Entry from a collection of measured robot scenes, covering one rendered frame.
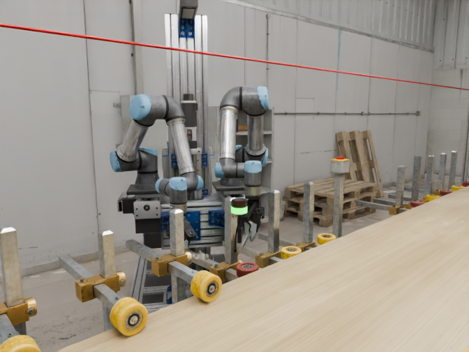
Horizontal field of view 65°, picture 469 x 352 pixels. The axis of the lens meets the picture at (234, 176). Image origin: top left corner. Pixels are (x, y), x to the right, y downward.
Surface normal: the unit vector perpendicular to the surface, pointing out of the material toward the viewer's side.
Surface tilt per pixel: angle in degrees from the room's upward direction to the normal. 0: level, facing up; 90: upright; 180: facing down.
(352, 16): 90
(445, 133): 90
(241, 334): 0
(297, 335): 0
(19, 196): 90
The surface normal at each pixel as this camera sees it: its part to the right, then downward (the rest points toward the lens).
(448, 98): -0.77, 0.11
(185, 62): 0.18, 0.15
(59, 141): 0.64, 0.12
